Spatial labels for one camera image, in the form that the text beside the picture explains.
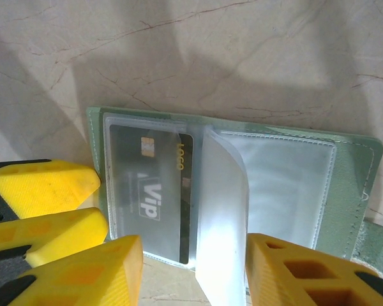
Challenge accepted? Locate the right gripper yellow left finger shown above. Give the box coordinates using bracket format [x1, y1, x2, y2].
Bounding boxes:
[4, 235, 145, 306]

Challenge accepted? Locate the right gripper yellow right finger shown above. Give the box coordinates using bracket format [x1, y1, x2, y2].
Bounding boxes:
[244, 233, 383, 306]

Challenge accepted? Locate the black VIP credit card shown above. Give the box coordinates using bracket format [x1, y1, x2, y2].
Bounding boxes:
[110, 124, 195, 265]

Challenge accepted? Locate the green card holder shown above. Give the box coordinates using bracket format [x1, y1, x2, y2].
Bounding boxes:
[85, 106, 383, 306]

